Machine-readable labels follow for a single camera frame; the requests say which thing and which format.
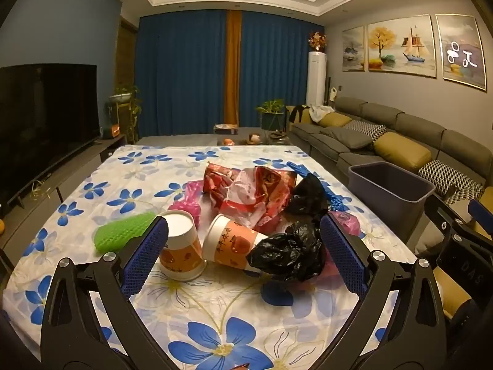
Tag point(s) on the blue textured cloth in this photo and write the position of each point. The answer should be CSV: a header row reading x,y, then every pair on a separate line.
x,y
335,200

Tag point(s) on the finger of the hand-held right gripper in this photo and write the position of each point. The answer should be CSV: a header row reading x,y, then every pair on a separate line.
x,y
443,217
480,217

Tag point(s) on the golden flower ornament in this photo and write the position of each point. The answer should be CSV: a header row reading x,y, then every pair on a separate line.
x,y
317,40

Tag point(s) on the small black plastic bag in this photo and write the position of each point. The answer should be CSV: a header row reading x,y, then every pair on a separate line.
x,y
308,196

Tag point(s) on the large yellow sofa cushion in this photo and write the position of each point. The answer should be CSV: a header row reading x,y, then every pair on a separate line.
x,y
452,293

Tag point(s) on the dark coffee table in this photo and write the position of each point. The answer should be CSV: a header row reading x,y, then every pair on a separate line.
x,y
242,140

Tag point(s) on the plant in dark pot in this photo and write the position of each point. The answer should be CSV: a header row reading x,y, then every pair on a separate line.
x,y
271,113

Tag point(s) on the big yellow pillow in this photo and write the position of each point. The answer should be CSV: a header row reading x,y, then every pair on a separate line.
x,y
402,152

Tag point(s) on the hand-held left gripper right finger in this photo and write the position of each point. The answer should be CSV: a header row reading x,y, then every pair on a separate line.
x,y
342,254

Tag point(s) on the blue floral tablecloth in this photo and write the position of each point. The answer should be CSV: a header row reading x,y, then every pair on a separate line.
x,y
115,169

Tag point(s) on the small orange device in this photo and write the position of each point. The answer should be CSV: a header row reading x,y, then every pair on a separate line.
x,y
111,131

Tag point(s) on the grey plastic bin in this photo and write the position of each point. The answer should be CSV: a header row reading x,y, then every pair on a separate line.
x,y
385,208

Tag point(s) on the big black-white patterned pillow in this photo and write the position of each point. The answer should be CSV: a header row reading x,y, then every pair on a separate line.
x,y
446,175

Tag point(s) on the grey television cabinet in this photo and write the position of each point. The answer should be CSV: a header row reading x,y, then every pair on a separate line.
x,y
77,169

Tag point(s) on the red and white plastic bag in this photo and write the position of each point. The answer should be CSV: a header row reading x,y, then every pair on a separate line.
x,y
262,189

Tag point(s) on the orange curtain strip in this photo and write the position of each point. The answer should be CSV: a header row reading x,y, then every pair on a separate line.
x,y
233,65

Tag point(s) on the white standing air conditioner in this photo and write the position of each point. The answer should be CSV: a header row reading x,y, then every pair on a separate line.
x,y
316,81

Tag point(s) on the small yellow pillow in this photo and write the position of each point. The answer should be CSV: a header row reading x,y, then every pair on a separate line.
x,y
335,120

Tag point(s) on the small black-white patterned pillow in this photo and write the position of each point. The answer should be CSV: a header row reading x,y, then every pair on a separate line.
x,y
371,129

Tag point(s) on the tree and sailboat painting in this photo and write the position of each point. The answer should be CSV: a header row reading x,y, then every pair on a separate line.
x,y
402,46

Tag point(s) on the white cloth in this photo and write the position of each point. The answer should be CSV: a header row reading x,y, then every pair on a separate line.
x,y
321,111

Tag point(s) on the grey abstract painting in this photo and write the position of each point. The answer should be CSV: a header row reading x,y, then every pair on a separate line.
x,y
462,50

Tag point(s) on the red gold-edged packet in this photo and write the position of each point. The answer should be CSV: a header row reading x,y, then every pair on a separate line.
x,y
215,179

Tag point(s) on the blue curtain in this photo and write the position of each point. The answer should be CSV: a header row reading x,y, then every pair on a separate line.
x,y
181,77
277,69

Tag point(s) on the pink plastic bag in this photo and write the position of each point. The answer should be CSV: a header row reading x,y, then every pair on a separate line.
x,y
187,196
346,221

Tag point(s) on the grey flat cushion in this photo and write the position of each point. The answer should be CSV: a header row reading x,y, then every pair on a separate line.
x,y
348,138

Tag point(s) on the small orange ornament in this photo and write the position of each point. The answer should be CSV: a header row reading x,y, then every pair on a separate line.
x,y
229,142

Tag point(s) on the black flat television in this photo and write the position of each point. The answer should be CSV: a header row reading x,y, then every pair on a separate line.
x,y
46,123

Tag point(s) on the large black plastic bag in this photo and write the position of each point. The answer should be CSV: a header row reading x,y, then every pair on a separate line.
x,y
289,250

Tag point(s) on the small round figurine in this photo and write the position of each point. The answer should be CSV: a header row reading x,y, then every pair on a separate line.
x,y
254,138

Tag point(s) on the white hanging bag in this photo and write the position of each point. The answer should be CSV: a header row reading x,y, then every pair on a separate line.
x,y
333,94

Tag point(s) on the plant on metal stand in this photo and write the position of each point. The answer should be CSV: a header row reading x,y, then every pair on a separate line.
x,y
123,96

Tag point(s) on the printed paper cup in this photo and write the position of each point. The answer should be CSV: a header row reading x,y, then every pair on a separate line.
x,y
181,254
231,239

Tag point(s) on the grey sectional sofa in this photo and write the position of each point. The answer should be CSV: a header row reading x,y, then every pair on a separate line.
x,y
346,158

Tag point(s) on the black cloth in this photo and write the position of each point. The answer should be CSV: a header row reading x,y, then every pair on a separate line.
x,y
297,113

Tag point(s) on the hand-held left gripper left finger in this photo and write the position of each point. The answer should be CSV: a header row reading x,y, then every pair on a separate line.
x,y
146,254

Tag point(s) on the small landscape painting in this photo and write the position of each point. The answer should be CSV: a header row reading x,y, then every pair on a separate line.
x,y
353,50

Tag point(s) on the flat printed box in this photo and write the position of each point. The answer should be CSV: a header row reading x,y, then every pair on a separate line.
x,y
226,127

